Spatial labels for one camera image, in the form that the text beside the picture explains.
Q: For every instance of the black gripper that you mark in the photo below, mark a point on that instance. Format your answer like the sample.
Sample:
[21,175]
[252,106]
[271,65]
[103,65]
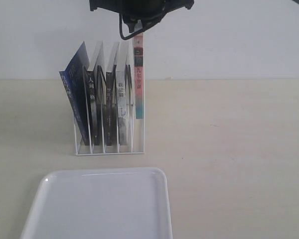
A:
[148,12]

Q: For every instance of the pink and teal spine book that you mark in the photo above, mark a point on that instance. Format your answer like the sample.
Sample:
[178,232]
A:
[138,50]

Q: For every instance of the blue moon cover book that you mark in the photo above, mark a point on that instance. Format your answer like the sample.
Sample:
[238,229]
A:
[73,81]

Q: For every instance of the grey spine book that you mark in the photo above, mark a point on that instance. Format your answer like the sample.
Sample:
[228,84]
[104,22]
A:
[121,86]

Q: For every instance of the thin black spine book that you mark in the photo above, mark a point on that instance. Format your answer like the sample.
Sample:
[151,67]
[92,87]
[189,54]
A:
[110,78]

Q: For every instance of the black spine book white characters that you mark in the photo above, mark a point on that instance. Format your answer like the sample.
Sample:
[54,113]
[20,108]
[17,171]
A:
[93,91]

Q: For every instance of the white plastic tray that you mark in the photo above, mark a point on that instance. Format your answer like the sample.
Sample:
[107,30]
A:
[116,203]

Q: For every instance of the white wire book rack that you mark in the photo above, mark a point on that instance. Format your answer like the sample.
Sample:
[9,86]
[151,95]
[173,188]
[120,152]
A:
[136,127]

